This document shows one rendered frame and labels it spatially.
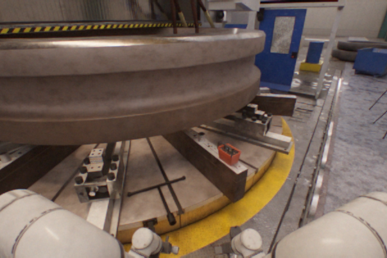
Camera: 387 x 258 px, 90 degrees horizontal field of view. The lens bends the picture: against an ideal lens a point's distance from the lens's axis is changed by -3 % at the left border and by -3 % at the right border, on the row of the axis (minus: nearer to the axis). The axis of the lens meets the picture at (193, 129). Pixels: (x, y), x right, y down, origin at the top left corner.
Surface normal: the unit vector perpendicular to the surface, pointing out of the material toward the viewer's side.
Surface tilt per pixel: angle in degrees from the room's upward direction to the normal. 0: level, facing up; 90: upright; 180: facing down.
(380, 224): 17
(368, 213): 5
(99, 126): 90
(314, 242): 41
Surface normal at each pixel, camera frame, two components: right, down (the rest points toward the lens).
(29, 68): 0.00, 0.47
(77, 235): 0.58, -0.73
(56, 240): 0.25, -0.65
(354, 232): 0.00, -0.80
